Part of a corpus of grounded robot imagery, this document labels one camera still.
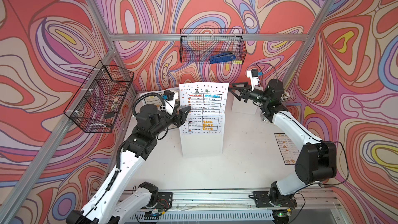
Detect white board panel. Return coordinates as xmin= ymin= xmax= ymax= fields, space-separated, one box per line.
xmin=232 ymin=97 xmax=259 ymax=115
xmin=137 ymin=89 xmax=179 ymax=114
xmin=179 ymin=114 xmax=226 ymax=158

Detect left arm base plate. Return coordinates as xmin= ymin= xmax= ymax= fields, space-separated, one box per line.
xmin=142 ymin=191 xmax=173 ymax=210

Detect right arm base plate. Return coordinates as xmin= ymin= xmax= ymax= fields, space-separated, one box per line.
xmin=248 ymin=191 xmax=297 ymax=209

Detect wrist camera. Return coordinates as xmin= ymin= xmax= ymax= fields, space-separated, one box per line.
xmin=246 ymin=68 xmax=263 ymax=90
xmin=162 ymin=90 xmax=177 ymax=115

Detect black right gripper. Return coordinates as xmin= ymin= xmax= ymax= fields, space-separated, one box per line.
xmin=227 ymin=81 xmax=269 ymax=104

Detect hand-drawn colourful menu sheet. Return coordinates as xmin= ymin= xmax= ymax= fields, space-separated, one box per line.
xmin=179 ymin=82 xmax=229 ymax=135

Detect black wire basket back wall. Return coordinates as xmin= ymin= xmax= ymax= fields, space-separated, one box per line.
xmin=179 ymin=28 xmax=247 ymax=64

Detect clear pencil holder cup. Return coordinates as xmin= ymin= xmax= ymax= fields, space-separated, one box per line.
xmin=280 ymin=91 xmax=290 ymax=102

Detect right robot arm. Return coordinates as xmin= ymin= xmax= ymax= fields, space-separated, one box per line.
xmin=229 ymin=79 xmax=337 ymax=205

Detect black wire basket left wall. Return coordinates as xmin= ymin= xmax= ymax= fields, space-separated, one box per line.
xmin=63 ymin=61 xmax=134 ymax=133

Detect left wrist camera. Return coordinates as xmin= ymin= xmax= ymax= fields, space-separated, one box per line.
xmin=162 ymin=90 xmax=177 ymax=115

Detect Dim Sum Inn menu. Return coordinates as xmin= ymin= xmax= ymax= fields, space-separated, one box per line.
xmin=144 ymin=95 xmax=163 ymax=108

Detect blue stapler in basket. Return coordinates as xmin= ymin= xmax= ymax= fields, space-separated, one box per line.
xmin=209 ymin=52 xmax=236 ymax=64

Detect white board front panel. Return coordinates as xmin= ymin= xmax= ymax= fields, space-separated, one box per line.
xmin=137 ymin=89 xmax=179 ymax=114

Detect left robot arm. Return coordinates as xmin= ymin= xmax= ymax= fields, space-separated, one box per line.
xmin=66 ymin=90 xmax=191 ymax=224

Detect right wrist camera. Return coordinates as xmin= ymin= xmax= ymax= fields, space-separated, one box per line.
xmin=246 ymin=68 xmax=263 ymax=90

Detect black wire basket wall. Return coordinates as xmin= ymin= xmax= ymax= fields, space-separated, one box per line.
xmin=63 ymin=61 xmax=134 ymax=133
xmin=179 ymin=28 xmax=247 ymax=64

